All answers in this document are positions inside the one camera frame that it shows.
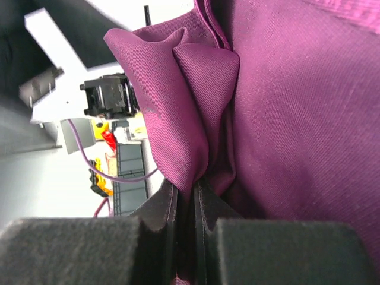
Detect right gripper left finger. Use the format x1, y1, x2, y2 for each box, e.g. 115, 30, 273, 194
1, 181, 178, 284

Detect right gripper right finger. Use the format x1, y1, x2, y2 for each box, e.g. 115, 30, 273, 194
194, 181, 374, 284

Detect purple satin napkin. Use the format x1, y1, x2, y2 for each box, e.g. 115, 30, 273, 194
104, 1, 379, 284

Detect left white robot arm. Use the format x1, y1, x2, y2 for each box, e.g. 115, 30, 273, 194
1, 1, 138, 124

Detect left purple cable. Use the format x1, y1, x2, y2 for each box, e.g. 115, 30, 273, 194
66, 118, 160, 218

